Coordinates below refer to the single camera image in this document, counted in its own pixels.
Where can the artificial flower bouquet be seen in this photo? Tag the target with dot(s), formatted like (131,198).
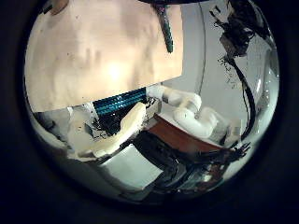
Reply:
(166,28)

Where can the brown door with pale panel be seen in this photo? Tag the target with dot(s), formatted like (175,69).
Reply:
(177,137)

